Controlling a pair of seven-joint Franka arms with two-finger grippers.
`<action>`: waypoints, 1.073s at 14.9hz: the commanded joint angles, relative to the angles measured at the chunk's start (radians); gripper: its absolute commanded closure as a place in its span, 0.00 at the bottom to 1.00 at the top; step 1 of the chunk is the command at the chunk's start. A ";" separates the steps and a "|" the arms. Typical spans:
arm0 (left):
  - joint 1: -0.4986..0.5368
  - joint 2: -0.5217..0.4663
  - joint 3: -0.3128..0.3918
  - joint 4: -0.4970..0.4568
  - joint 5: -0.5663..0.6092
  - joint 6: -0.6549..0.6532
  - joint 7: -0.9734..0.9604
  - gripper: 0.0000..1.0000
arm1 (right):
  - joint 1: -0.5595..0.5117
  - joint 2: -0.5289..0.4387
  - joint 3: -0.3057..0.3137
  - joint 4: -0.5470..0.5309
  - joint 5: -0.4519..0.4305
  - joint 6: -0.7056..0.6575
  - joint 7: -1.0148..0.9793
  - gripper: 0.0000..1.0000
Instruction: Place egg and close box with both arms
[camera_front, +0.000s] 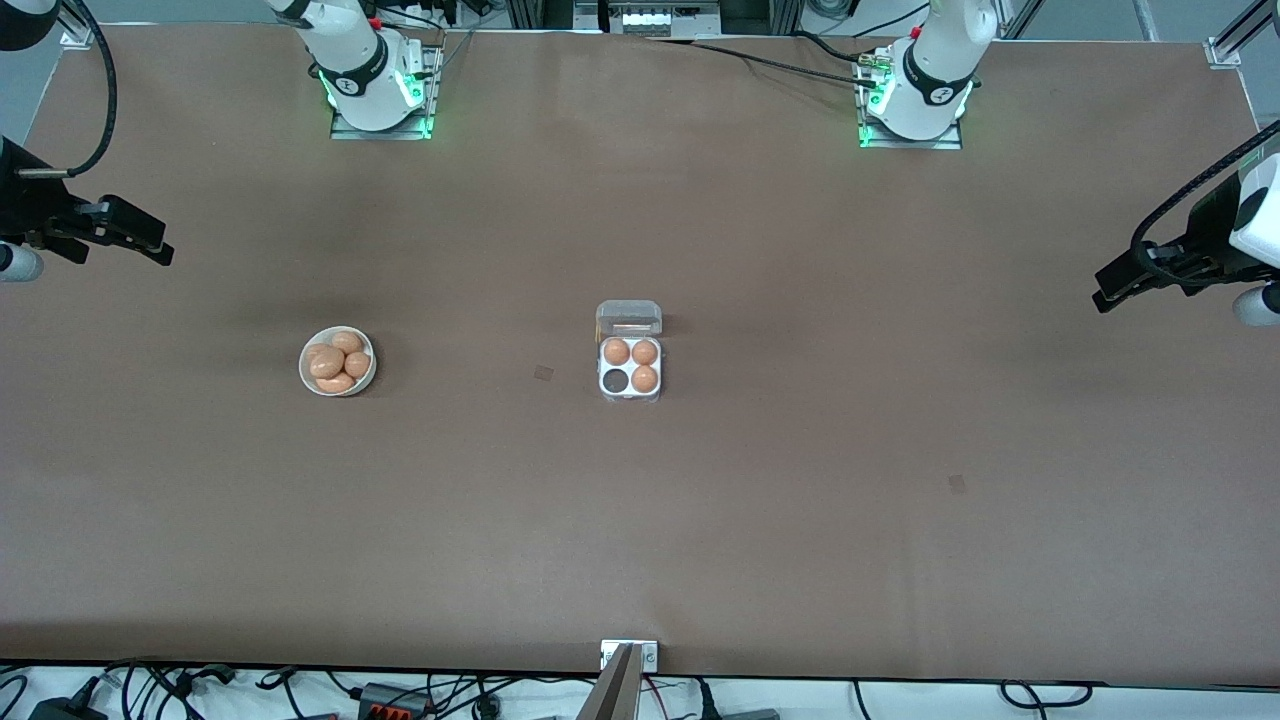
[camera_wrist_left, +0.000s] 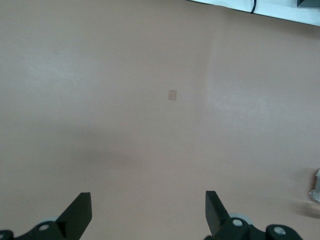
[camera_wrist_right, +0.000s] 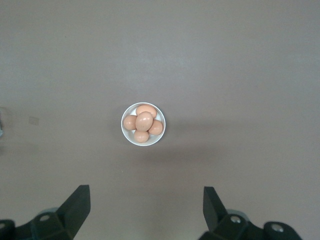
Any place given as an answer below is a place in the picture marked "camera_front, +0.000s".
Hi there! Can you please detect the clear plastic egg box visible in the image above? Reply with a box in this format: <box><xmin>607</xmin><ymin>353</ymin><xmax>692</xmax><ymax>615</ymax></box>
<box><xmin>595</xmin><ymin>299</ymin><xmax>665</xmax><ymax>405</ymax></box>

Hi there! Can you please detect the white round bowl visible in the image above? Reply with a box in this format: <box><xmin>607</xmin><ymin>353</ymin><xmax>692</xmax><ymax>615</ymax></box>
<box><xmin>299</xmin><ymin>326</ymin><xmax>378</xmax><ymax>398</ymax></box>

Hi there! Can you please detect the diagonal aluminium profile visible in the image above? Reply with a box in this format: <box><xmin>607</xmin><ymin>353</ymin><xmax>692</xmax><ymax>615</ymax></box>
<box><xmin>1214</xmin><ymin>0</ymin><xmax>1280</xmax><ymax>57</ymax></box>

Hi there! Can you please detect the black power adapter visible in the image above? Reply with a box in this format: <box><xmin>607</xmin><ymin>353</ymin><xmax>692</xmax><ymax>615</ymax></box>
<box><xmin>28</xmin><ymin>694</ymin><xmax>109</xmax><ymax>720</ymax></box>

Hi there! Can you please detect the black device with orange plugs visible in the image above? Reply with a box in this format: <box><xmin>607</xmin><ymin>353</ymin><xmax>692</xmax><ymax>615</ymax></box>
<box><xmin>358</xmin><ymin>683</ymin><xmax>433</xmax><ymax>720</ymax></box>

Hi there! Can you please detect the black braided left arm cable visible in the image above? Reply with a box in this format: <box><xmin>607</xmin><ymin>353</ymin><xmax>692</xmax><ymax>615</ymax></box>
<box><xmin>1130</xmin><ymin>120</ymin><xmax>1280</xmax><ymax>291</ymax></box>

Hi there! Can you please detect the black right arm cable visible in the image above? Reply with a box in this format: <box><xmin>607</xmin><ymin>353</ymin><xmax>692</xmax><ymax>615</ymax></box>
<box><xmin>18</xmin><ymin>0</ymin><xmax>120</xmax><ymax>179</ymax></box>

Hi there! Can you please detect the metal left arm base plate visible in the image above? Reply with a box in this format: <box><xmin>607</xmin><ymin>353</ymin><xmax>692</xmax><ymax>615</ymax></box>
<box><xmin>856</xmin><ymin>50</ymin><xmax>965</xmax><ymax>151</ymax></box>

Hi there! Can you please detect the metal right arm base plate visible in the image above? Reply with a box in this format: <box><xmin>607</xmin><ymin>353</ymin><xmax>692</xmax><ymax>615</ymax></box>
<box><xmin>329</xmin><ymin>44</ymin><xmax>438</xmax><ymax>141</ymax></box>

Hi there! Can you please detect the black looped floor cable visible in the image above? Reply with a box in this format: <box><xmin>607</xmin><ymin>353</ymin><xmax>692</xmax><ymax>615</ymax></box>
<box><xmin>1000</xmin><ymin>679</ymin><xmax>1094</xmax><ymax>708</ymax></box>

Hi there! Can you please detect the black cable on table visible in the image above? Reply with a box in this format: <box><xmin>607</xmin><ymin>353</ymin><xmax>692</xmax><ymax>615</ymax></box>
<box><xmin>648</xmin><ymin>36</ymin><xmax>883</xmax><ymax>87</ymax></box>

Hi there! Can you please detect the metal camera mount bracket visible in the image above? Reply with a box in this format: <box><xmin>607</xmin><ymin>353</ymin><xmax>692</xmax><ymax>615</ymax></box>
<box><xmin>600</xmin><ymin>640</ymin><xmax>660</xmax><ymax>672</ymax></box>

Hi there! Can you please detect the aluminium camera mount post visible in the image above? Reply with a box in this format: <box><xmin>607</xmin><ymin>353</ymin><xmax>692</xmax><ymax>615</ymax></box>
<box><xmin>575</xmin><ymin>643</ymin><xmax>642</xmax><ymax>720</ymax></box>

